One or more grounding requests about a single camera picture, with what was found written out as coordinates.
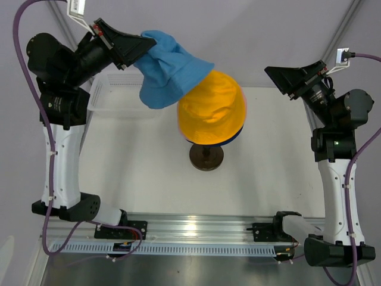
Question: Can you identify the yellow bucket hat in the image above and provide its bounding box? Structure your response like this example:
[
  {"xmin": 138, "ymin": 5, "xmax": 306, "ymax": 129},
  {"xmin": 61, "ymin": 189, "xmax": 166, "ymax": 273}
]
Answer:
[{"xmin": 177, "ymin": 70, "xmax": 247, "ymax": 145}]

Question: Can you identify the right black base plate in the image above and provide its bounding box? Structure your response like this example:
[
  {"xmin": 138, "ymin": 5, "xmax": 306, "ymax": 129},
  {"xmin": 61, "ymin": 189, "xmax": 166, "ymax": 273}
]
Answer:
[{"xmin": 246, "ymin": 223, "xmax": 295, "ymax": 243}]

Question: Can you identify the white perforated plastic basket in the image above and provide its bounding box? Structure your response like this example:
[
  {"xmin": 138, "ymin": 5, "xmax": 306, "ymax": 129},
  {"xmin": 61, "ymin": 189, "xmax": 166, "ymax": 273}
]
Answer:
[{"xmin": 88, "ymin": 71, "xmax": 161, "ymax": 119}]

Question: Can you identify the aluminium mounting rail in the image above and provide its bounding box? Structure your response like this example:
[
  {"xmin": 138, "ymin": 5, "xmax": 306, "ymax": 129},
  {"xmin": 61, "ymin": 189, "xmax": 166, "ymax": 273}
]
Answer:
[{"xmin": 41, "ymin": 212, "xmax": 328, "ymax": 247}]

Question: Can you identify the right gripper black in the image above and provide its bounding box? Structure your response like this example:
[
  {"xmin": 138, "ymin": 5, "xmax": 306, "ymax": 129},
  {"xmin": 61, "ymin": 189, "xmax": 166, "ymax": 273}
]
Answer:
[{"xmin": 266, "ymin": 60, "xmax": 336, "ymax": 128}]

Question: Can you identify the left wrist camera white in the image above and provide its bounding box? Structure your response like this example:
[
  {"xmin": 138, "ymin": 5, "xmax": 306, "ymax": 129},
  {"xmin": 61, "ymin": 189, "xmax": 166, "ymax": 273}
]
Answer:
[{"xmin": 67, "ymin": 0, "xmax": 89, "ymax": 30}]

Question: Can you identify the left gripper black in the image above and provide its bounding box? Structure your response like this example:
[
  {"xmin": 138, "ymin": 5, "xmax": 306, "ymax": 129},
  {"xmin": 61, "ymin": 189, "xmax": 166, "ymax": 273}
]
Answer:
[{"xmin": 65, "ymin": 18, "xmax": 156, "ymax": 88}]

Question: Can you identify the light blue bucket hat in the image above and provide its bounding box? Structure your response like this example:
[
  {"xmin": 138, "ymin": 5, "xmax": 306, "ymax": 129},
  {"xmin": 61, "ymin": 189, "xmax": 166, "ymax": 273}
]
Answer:
[{"xmin": 133, "ymin": 30, "xmax": 214, "ymax": 110}]

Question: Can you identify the right aluminium frame post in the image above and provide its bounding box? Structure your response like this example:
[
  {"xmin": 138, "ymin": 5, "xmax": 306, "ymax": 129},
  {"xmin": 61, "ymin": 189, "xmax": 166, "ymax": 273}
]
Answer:
[{"xmin": 321, "ymin": 0, "xmax": 366, "ymax": 63}]

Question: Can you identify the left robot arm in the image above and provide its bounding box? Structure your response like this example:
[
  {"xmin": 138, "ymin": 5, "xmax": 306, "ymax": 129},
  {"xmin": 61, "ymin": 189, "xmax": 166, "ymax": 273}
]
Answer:
[{"xmin": 26, "ymin": 19, "xmax": 156, "ymax": 239}]

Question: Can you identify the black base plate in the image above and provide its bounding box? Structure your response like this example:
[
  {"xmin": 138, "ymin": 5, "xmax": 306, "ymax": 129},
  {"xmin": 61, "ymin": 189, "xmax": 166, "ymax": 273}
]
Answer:
[
  {"xmin": 246, "ymin": 223, "xmax": 295, "ymax": 243},
  {"xmin": 94, "ymin": 220, "xmax": 148, "ymax": 240}
]

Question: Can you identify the white slotted cable duct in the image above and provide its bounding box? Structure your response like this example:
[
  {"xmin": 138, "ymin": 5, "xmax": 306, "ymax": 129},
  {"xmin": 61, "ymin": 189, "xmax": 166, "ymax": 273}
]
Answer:
[{"xmin": 62, "ymin": 242, "xmax": 276, "ymax": 257}]

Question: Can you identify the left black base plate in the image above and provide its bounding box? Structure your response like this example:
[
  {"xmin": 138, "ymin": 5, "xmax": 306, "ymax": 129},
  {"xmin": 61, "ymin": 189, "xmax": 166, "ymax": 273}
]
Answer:
[{"xmin": 94, "ymin": 220, "xmax": 148, "ymax": 240}]

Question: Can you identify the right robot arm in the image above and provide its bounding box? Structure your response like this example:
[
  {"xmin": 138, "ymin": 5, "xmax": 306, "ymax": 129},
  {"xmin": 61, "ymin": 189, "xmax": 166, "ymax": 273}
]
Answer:
[{"xmin": 264, "ymin": 61, "xmax": 376, "ymax": 268}]

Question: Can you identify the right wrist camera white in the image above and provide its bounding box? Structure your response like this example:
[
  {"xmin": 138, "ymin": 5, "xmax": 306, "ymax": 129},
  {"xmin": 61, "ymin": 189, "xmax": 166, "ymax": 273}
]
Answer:
[{"xmin": 326, "ymin": 48, "xmax": 355, "ymax": 74}]

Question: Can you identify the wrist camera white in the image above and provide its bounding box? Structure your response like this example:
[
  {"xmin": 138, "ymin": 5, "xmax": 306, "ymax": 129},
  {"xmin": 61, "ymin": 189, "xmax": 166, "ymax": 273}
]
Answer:
[
  {"xmin": 67, "ymin": 0, "xmax": 89, "ymax": 30},
  {"xmin": 326, "ymin": 48, "xmax": 355, "ymax": 74}
]

